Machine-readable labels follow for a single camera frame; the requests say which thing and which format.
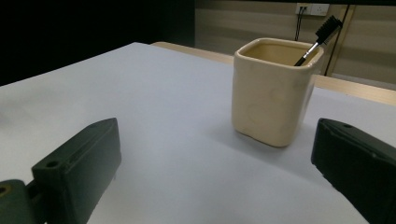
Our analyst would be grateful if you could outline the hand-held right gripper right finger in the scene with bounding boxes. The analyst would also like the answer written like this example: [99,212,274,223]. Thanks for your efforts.
[310,118,396,224]

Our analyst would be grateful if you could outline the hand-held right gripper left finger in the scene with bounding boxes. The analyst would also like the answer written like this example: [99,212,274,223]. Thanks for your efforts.
[31,117,122,224]

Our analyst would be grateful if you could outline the cream ceramic square cup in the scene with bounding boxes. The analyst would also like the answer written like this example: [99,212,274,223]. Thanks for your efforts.
[231,37,325,148]

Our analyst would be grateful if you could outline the black makeup brush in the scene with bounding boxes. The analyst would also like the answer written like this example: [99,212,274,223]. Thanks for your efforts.
[293,15,344,67]

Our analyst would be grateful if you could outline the white table sheet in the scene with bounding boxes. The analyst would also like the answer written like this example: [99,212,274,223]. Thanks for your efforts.
[0,42,396,224]

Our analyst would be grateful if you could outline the black cable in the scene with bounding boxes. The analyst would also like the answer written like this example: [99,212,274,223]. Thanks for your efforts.
[296,7,303,42]
[298,7,306,41]

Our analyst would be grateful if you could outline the white wall socket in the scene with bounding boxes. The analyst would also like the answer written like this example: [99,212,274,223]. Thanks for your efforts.
[295,2,331,17]

